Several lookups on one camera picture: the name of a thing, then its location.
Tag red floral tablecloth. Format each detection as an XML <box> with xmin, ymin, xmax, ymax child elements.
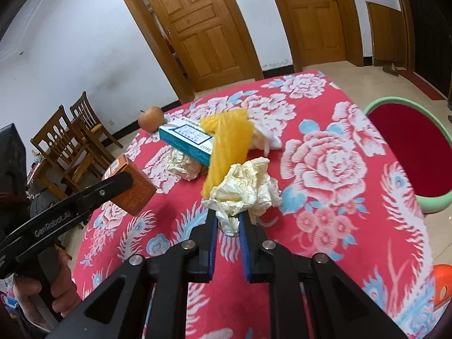
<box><xmin>72</xmin><ymin>71</ymin><xmax>437</xmax><ymax>339</ymax></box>

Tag orange plastic stool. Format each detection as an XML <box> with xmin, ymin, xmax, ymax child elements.
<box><xmin>433</xmin><ymin>264</ymin><xmax>452</xmax><ymax>306</ymax></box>

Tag yellow orange snack packet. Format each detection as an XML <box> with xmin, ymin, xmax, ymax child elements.
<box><xmin>199</xmin><ymin>109</ymin><xmax>254</xmax><ymax>199</ymax></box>

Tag wooden chair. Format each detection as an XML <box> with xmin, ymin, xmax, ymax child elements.
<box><xmin>30</xmin><ymin>105</ymin><xmax>107</xmax><ymax>199</ymax></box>
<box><xmin>69</xmin><ymin>91</ymin><xmax>124</xmax><ymax>149</ymax></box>

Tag orange cardboard box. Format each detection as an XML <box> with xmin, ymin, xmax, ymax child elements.
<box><xmin>102</xmin><ymin>154</ymin><xmax>157</xmax><ymax>216</ymax></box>

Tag clear plastic bag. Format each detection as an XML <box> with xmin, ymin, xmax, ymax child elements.
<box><xmin>247</xmin><ymin>119</ymin><xmax>283</xmax><ymax>157</ymax></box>

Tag teal and white box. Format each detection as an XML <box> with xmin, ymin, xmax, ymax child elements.
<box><xmin>158</xmin><ymin>115</ymin><xmax>217</xmax><ymax>166</ymax></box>

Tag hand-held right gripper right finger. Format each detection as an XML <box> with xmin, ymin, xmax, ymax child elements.
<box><xmin>238</xmin><ymin>212</ymin><xmax>410</xmax><ymax>339</ymax></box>

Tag red basin with green rim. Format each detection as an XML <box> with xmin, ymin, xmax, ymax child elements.
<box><xmin>363</xmin><ymin>95</ymin><xmax>452</xmax><ymax>214</ymax></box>

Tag person's left hand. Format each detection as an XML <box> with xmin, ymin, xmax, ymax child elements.
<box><xmin>13</xmin><ymin>250</ymin><xmax>82</xmax><ymax>319</ymax></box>

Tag wooden door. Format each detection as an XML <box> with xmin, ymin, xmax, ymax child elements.
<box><xmin>111</xmin><ymin>0</ymin><xmax>264</xmax><ymax>105</ymax></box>
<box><xmin>263</xmin><ymin>0</ymin><xmax>364</xmax><ymax>73</ymax></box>

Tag cream paper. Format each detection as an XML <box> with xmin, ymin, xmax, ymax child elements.
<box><xmin>201</xmin><ymin>157</ymin><xmax>283</xmax><ymax>237</ymax></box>
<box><xmin>170</xmin><ymin>148</ymin><xmax>209</xmax><ymax>182</ymax></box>

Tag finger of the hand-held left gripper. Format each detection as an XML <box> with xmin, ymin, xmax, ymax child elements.
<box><xmin>73</xmin><ymin>172</ymin><xmax>134</xmax><ymax>214</ymax></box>

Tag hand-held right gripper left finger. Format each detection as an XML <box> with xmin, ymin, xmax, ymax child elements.
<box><xmin>44</xmin><ymin>209</ymin><xmax>219</xmax><ymax>339</ymax></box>

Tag small wooden wall panel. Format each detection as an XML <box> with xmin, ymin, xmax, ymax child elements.
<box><xmin>366</xmin><ymin>1</ymin><xmax>410</xmax><ymax>70</ymax></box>

